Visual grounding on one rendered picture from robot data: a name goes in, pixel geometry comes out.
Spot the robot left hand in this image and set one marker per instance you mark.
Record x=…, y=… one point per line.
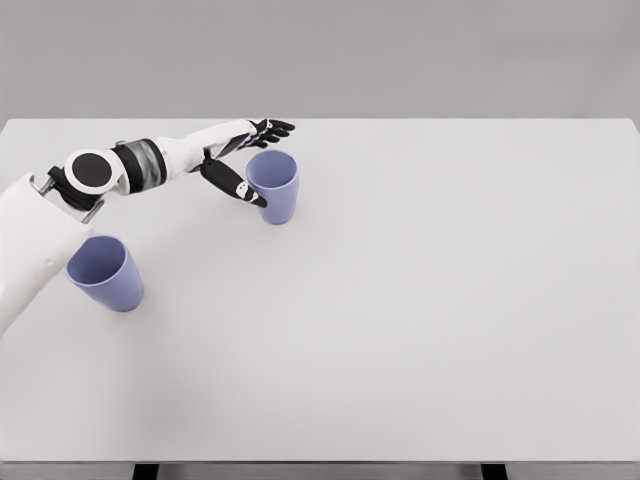
x=226, y=140

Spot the purple plastic cup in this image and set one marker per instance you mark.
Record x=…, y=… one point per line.
x=107, y=280
x=277, y=192

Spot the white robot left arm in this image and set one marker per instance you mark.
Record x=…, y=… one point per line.
x=30, y=235

